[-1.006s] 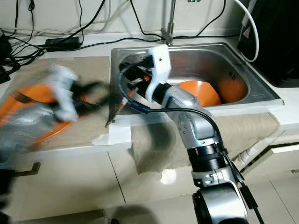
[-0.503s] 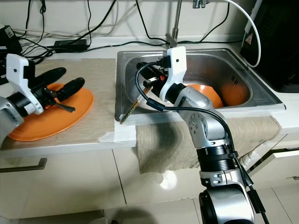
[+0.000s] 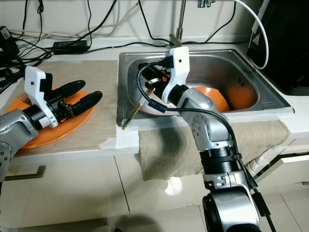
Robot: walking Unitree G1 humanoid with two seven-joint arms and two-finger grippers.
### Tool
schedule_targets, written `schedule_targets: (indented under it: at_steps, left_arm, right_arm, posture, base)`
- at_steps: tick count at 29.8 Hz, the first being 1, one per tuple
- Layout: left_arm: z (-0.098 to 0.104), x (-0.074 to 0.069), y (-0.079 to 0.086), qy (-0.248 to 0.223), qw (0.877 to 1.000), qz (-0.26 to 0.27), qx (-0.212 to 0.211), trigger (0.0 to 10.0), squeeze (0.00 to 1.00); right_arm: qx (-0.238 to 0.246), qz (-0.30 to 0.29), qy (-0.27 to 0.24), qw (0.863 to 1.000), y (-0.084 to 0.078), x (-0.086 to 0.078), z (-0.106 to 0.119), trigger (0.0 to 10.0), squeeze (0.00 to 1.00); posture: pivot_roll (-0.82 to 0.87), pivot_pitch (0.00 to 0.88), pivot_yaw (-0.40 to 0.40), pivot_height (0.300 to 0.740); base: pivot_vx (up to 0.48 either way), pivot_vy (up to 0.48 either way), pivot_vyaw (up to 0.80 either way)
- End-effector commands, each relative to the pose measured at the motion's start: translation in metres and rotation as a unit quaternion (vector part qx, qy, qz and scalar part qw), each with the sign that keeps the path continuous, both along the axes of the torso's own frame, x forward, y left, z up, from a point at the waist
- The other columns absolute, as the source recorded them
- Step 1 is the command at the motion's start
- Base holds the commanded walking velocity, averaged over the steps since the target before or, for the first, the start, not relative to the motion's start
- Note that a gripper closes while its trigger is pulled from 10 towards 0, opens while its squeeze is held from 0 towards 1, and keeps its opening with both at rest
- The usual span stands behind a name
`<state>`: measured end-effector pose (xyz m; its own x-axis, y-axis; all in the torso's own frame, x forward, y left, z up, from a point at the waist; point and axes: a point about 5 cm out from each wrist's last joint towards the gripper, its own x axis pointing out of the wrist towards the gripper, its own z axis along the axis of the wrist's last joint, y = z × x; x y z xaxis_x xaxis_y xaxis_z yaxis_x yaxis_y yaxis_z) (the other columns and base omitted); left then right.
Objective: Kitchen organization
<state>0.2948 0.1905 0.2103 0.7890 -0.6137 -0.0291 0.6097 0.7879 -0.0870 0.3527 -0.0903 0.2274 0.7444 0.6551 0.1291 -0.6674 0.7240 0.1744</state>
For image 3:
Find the orange plate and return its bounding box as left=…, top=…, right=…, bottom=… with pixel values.
left=14, top=87, right=95, bottom=149

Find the orange bowl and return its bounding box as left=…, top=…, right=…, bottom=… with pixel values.
left=193, top=86, right=230, bottom=113

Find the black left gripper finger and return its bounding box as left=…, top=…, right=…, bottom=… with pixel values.
left=69, top=90, right=103, bottom=116
left=54, top=80, right=85, bottom=102

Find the black appliance with warning sticker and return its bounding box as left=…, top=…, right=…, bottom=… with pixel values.
left=246, top=0, right=309, bottom=95

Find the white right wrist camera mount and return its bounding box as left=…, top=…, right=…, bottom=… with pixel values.
left=162, top=46, right=190, bottom=100

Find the white base cabinet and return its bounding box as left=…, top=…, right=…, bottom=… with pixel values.
left=5, top=147, right=309, bottom=228

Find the beige woven mat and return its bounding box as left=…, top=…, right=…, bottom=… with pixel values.
left=5, top=59, right=121, bottom=151

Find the beige cloth towel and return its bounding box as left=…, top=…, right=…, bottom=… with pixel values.
left=138, top=121, right=293, bottom=182

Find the dark cabinet handle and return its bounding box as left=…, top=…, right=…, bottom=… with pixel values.
left=5, top=166, right=46, bottom=181

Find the black power adapter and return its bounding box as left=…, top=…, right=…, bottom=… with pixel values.
left=52, top=40, right=88, bottom=53

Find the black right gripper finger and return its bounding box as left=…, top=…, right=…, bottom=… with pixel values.
left=138, top=63, right=161, bottom=82

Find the white water hose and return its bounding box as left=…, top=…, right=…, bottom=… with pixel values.
left=234, top=0, right=269, bottom=70

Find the stainless steel sink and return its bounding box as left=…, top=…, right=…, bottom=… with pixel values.
left=117, top=48, right=295, bottom=127

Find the black adapter cord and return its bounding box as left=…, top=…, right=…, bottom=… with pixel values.
left=87, top=41, right=172, bottom=51

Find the white ribbed drain hose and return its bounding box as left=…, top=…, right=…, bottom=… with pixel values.
left=246, top=145, right=295, bottom=179

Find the steel faucet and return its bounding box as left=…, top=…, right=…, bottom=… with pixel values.
left=169, top=0, right=188, bottom=49

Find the black battery charger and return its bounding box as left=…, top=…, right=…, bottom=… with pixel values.
left=0, top=24, right=20, bottom=58

